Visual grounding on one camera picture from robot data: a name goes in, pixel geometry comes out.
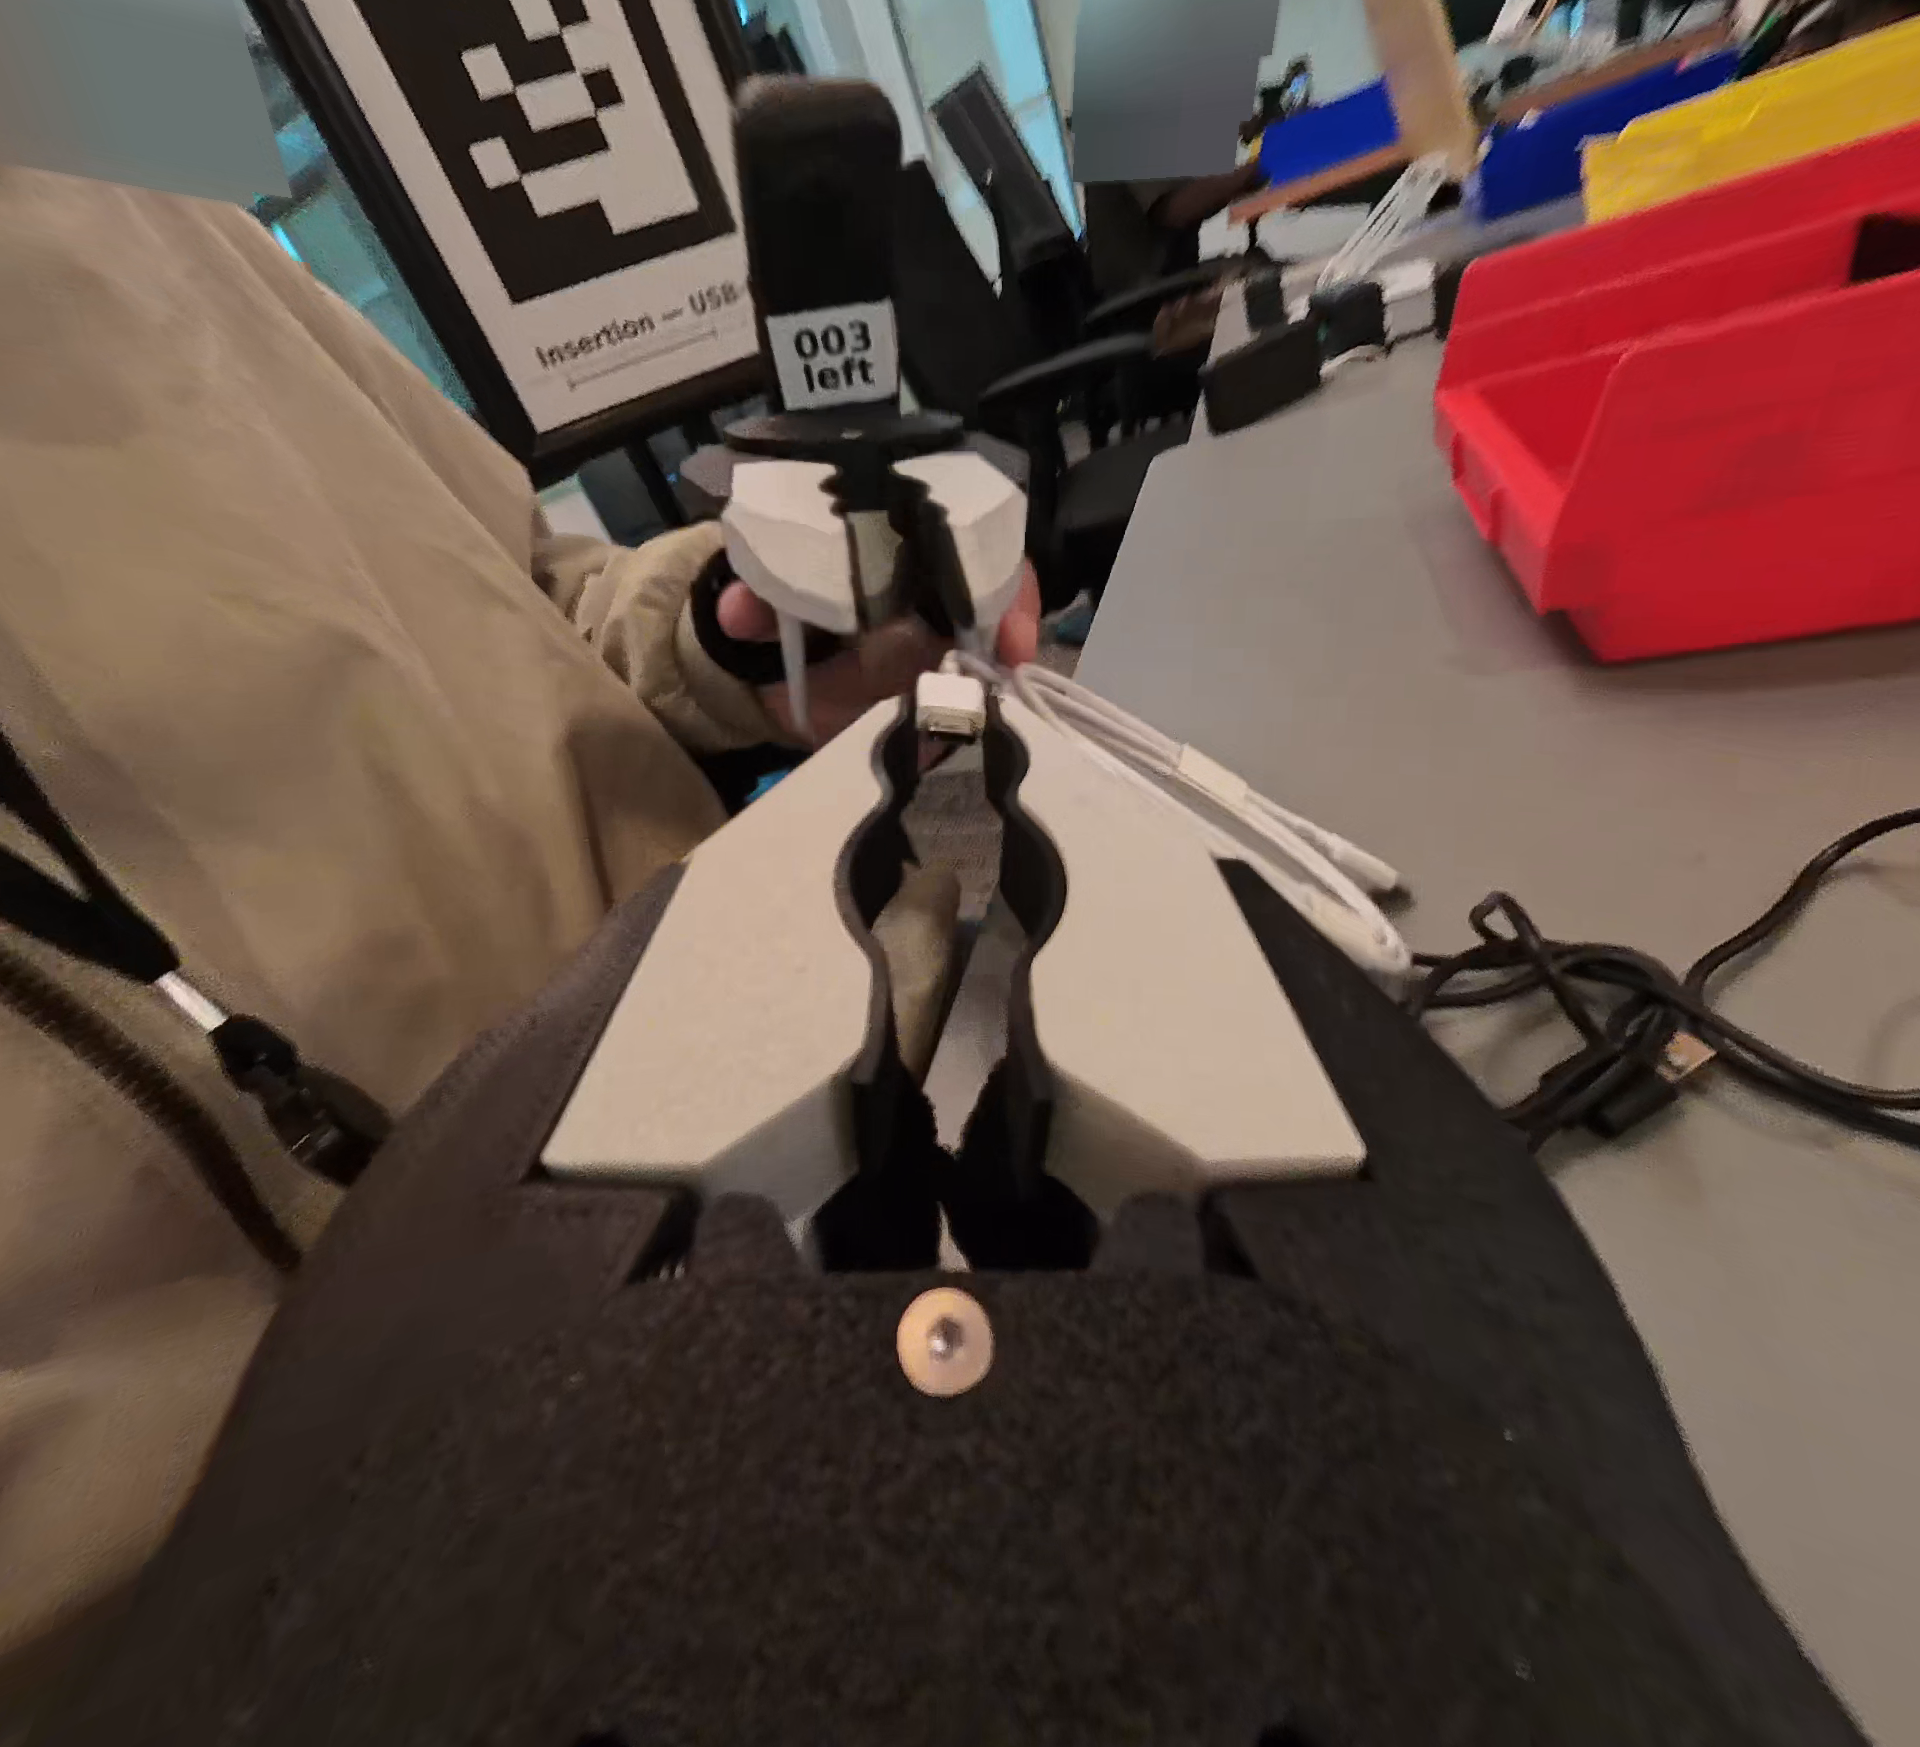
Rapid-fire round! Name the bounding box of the blue storage bin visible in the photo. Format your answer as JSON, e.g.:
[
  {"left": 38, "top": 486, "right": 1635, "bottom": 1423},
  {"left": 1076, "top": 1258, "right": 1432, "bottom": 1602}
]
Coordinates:
[
  {"left": 1473, "top": 74, "right": 1745, "bottom": 222},
  {"left": 1253, "top": 79, "right": 1406, "bottom": 192}
]

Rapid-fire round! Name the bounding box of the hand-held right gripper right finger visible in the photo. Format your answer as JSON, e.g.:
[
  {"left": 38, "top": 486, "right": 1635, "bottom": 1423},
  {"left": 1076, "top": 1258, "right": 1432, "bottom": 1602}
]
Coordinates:
[{"left": 952, "top": 700, "right": 1371, "bottom": 1272}]

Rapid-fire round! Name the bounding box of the red storage bin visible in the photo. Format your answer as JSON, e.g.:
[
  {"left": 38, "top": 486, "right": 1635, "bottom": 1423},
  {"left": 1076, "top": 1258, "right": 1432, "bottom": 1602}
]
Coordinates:
[{"left": 1434, "top": 119, "right": 1920, "bottom": 666}]

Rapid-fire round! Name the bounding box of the black cable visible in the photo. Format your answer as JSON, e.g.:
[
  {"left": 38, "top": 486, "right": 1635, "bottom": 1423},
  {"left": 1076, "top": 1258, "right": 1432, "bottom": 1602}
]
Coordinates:
[{"left": 1406, "top": 810, "right": 1920, "bottom": 1160}]

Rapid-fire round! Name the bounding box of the wooden board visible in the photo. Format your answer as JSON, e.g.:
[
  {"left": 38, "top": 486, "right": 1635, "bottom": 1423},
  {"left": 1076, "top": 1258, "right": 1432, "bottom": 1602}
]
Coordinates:
[{"left": 1316, "top": 0, "right": 1489, "bottom": 280}]

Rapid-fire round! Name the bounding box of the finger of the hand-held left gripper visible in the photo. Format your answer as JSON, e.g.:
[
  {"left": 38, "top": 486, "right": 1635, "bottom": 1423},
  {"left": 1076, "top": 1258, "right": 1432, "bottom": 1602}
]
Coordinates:
[
  {"left": 895, "top": 449, "right": 1037, "bottom": 646},
  {"left": 721, "top": 458, "right": 901, "bottom": 638}
]

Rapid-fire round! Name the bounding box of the white USB cable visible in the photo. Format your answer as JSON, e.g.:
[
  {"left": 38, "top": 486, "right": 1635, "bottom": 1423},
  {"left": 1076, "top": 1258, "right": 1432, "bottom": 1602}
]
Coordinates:
[{"left": 776, "top": 608, "right": 1414, "bottom": 1003}]

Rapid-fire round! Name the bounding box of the person's left forearm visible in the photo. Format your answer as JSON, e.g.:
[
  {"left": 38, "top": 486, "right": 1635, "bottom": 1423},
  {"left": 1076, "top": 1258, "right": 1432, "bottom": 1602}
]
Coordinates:
[{"left": 531, "top": 519, "right": 786, "bottom": 759}]

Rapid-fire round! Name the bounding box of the black office chair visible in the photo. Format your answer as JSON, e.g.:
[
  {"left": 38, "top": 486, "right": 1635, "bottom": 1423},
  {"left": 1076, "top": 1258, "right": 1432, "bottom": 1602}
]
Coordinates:
[{"left": 897, "top": 66, "right": 1236, "bottom": 612}]

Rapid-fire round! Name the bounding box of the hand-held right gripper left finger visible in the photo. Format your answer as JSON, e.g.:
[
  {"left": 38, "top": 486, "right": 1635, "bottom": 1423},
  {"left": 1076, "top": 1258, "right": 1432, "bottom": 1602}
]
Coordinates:
[{"left": 540, "top": 696, "right": 950, "bottom": 1272}]

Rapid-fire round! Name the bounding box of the yellow storage bin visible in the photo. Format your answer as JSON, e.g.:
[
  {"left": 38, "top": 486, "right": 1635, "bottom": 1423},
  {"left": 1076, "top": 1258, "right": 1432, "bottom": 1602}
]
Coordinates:
[{"left": 1583, "top": 15, "right": 1920, "bottom": 225}]

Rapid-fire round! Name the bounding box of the person's left hand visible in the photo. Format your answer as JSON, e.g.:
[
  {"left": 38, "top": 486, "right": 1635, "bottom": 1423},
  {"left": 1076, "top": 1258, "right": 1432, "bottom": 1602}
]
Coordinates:
[{"left": 713, "top": 562, "right": 1049, "bottom": 746}]

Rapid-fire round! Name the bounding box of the black lanyard strap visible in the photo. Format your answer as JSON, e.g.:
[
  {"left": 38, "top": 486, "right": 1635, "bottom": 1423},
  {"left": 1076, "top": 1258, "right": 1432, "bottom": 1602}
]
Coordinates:
[{"left": 0, "top": 725, "right": 394, "bottom": 1185}]

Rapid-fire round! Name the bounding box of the wooden table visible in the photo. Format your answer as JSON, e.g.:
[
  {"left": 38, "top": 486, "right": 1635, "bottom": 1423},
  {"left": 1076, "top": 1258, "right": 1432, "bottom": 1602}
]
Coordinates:
[{"left": 1497, "top": 23, "right": 1750, "bottom": 121}]

